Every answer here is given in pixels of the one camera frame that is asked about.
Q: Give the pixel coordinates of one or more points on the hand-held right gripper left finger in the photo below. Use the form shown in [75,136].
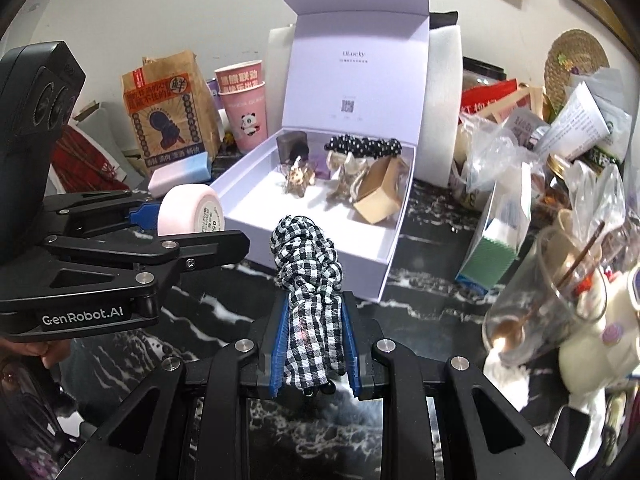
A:
[277,350]

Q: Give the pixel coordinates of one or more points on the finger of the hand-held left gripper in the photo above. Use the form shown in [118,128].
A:
[145,214]
[150,251]

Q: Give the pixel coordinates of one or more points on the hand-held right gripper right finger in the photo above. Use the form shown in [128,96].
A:
[356,355]

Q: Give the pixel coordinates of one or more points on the pink tape roll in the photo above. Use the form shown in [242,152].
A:
[187,207]

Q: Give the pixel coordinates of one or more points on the black white gingham scrunchie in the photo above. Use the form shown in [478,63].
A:
[307,280]

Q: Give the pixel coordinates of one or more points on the gold crystal hair claw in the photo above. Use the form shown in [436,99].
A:
[300,176]

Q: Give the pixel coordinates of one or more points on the gold rectangular hair clip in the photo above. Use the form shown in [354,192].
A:
[380,195]

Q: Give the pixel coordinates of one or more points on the dark brown hair claw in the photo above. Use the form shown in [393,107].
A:
[292,145]

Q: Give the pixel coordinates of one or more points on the beige hair claw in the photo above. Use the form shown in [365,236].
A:
[339,187]

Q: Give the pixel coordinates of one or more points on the black polka dot scrunchie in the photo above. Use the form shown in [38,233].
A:
[365,145]

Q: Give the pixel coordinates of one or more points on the lavender gift box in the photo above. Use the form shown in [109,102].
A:
[360,80]

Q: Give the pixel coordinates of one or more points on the person's left hand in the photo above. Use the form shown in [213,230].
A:
[54,355]

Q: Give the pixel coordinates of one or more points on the brown printed paper bag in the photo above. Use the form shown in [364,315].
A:
[165,125]

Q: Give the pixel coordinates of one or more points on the pink panda paper cup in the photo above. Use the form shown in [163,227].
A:
[245,125]

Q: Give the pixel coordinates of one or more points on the crumpled white tissue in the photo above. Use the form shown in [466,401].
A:
[505,380]

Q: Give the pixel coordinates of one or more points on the long metal spoon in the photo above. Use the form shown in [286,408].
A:
[507,332]

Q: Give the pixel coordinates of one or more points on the green striped box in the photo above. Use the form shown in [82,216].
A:
[487,260]

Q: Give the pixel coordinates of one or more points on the red printed paper cup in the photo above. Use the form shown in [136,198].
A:
[240,77]

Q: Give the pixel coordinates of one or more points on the clear glass cup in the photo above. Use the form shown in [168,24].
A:
[530,300]

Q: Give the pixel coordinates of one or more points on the black smartphone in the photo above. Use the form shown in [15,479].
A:
[567,430]

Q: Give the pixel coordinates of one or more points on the cream water bottle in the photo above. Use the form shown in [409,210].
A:
[585,360]

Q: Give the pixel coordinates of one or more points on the clear plastic bag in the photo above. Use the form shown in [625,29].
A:
[490,150]

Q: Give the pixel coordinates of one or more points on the white foam sheet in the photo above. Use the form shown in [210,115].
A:
[442,110]

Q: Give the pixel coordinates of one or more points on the glass jar with gold lid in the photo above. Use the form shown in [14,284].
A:
[557,162]

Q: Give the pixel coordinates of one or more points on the red snack packet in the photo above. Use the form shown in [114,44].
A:
[487,95]

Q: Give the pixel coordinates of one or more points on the light wooden box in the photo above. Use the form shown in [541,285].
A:
[530,102]

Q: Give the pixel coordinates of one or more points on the white printed leaflet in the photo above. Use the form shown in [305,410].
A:
[575,120]

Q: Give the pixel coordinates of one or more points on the black bag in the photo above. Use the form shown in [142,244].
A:
[445,19]

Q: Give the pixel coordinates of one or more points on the round woven coaster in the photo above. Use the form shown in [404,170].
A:
[575,50]

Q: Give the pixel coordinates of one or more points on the gold picture frame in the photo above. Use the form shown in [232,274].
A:
[595,0]

